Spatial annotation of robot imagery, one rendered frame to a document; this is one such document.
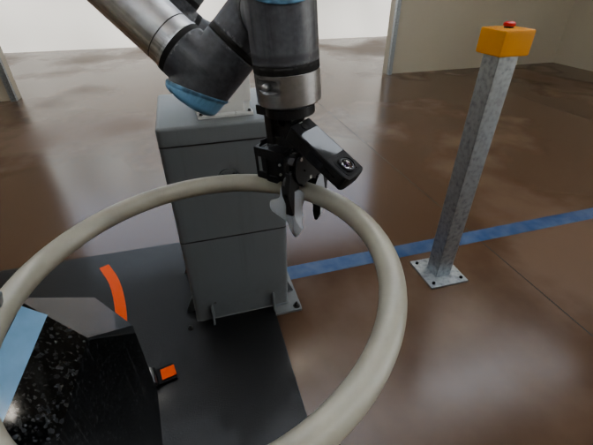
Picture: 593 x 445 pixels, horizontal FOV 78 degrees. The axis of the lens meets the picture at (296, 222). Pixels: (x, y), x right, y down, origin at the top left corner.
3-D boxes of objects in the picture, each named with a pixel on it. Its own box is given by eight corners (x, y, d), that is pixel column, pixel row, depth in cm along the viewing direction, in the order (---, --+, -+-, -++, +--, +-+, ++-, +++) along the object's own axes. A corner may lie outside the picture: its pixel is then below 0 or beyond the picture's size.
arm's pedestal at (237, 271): (182, 260, 189) (143, 92, 142) (275, 244, 201) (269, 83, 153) (186, 335, 150) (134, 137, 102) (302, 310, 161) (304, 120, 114)
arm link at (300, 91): (333, 63, 50) (288, 81, 44) (334, 99, 53) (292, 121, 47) (281, 59, 55) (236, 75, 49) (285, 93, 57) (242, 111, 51)
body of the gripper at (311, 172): (286, 162, 64) (279, 92, 57) (327, 173, 59) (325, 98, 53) (257, 181, 59) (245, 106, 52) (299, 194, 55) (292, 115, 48)
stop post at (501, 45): (468, 282, 176) (559, 28, 115) (431, 290, 172) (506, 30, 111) (443, 256, 192) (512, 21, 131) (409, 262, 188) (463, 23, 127)
